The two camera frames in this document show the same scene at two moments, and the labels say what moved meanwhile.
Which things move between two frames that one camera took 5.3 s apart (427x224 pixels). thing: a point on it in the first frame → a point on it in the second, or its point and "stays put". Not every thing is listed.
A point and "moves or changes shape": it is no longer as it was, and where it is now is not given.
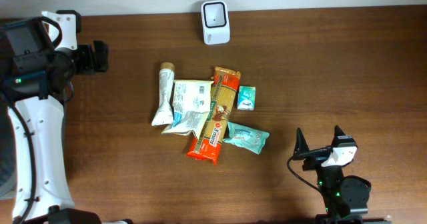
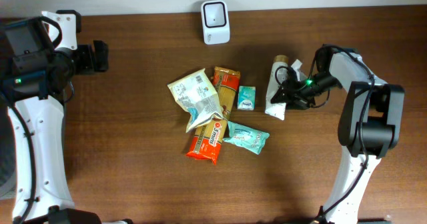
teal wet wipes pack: x=245 y=137 stays put
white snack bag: x=190 y=107 moves or changes shape
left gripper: x=91 y=65 stays put
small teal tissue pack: x=246 y=97 stays put
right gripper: x=313 y=161 → x=289 y=85
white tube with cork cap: x=164 y=115 → x=279 y=74
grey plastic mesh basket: x=8 y=154 stays put
